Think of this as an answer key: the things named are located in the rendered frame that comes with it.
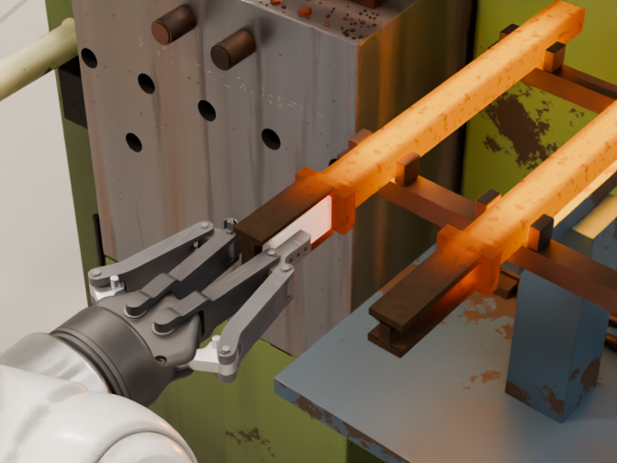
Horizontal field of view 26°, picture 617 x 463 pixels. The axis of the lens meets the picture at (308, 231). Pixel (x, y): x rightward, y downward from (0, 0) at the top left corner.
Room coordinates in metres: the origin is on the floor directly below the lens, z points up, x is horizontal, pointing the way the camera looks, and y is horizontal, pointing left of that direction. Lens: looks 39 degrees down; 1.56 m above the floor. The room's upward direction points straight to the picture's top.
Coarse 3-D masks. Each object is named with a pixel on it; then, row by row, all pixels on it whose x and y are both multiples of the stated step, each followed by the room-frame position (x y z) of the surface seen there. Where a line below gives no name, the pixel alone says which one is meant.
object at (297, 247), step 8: (296, 232) 0.73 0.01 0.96; (304, 232) 0.73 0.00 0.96; (288, 240) 0.72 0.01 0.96; (296, 240) 0.72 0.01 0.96; (304, 240) 0.72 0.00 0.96; (280, 248) 0.71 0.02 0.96; (288, 248) 0.71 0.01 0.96; (296, 248) 0.71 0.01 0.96; (304, 248) 0.72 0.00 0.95; (280, 256) 0.70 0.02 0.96; (288, 256) 0.70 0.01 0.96; (296, 256) 0.71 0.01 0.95; (304, 256) 0.72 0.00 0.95; (280, 264) 0.69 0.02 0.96; (296, 264) 0.71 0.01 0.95; (272, 272) 0.69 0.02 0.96; (288, 288) 0.68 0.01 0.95
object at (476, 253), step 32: (608, 128) 0.86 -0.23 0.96; (576, 160) 0.82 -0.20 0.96; (608, 160) 0.83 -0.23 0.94; (512, 192) 0.78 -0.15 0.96; (544, 192) 0.78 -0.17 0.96; (576, 192) 0.80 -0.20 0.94; (480, 224) 0.74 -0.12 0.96; (512, 224) 0.74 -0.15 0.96; (448, 256) 0.70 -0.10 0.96; (480, 256) 0.70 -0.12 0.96; (416, 288) 0.67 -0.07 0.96; (448, 288) 0.67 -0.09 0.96; (480, 288) 0.70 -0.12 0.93; (384, 320) 0.64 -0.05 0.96; (416, 320) 0.66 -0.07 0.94
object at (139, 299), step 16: (224, 224) 0.73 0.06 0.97; (208, 240) 0.71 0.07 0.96; (224, 240) 0.71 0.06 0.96; (192, 256) 0.69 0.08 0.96; (208, 256) 0.69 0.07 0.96; (224, 256) 0.71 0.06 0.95; (176, 272) 0.68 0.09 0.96; (192, 272) 0.68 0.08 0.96; (208, 272) 0.69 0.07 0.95; (144, 288) 0.66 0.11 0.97; (160, 288) 0.66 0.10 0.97; (176, 288) 0.67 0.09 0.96; (192, 288) 0.68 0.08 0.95; (128, 304) 0.64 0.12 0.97; (144, 304) 0.64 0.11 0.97
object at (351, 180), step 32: (512, 32) 1.00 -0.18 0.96; (544, 32) 1.00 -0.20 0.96; (576, 32) 1.03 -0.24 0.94; (480, 64) 0.95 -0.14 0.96; (512, 64) 0.95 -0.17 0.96; (448, 96) 0.90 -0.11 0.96; (480, 96) 0.91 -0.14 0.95; (384, 128) 0.85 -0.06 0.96; (416, 128) 0.85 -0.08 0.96; (448, 128) 0.88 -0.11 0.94; (352, 160) 0.81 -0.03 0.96; (384, 160) 0.81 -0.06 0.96; (288, 192) 0.76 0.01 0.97; (320, 192) 0.76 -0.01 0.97; (352, 192) 0.76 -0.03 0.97; (256, 224) 0.72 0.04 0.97; (288, 224) 0.72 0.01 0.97; (352, 224) 0.76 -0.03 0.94
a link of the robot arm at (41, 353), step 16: (32, 336) 0.59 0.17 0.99; (48, 336) 0.58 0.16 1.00; (16, 352) 0.57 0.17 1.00; (32, 352) 0.57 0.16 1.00; (48, 352) 0.57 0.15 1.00; (64, 352) 0.57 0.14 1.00; (80, 352) 0.58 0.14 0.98; (32, 368) 0.55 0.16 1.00; (48, 368) 0.56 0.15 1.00; (64, 368) 0.56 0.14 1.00; (80, 368) 0.56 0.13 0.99; (96, 368) 0.57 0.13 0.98; (96, 384) 0.55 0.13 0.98
